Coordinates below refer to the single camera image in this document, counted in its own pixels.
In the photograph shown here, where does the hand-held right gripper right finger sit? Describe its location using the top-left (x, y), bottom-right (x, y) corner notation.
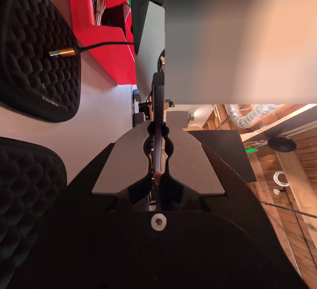
top-left (161, 127), bottom-right (225, 198)

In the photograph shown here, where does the wooden beam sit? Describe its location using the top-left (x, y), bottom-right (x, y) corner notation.
top-left (275, 150), bottom-right (317, 223)

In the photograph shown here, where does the black round disc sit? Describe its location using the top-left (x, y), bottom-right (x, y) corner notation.
top-left (267, 137), bottom-right (297, 152)

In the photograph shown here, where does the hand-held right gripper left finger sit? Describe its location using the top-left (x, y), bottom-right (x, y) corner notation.
top-left (92, 120), bottom-right (153, 196)

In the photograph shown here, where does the black flat panel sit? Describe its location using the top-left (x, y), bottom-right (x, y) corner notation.
top-left (188, 130), bottom-right (257, 183)

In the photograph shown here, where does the white coiled cable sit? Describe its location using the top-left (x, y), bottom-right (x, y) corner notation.
top-left (273, 171), bottom-right (290, 187)

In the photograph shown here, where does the black usb-c cable gold plug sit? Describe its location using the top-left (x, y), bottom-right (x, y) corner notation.
top-left (49, 42), bottom-right (136, 59)

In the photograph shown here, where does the silver ventilation duct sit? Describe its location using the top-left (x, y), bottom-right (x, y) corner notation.
top-left (225, 104), bottom-right (285, 128)

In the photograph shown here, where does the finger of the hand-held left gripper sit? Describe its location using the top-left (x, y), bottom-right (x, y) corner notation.
top-left (135, 0), bottom-right (165, 97)

